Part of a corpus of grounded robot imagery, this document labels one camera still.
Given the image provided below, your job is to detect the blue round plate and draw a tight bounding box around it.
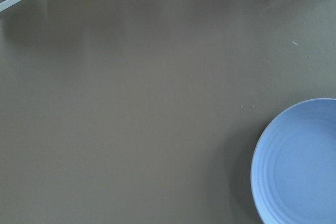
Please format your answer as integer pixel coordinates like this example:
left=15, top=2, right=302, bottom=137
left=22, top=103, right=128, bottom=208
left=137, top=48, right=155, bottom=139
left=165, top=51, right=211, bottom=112
left=250, top=98, right=335, bottom=223

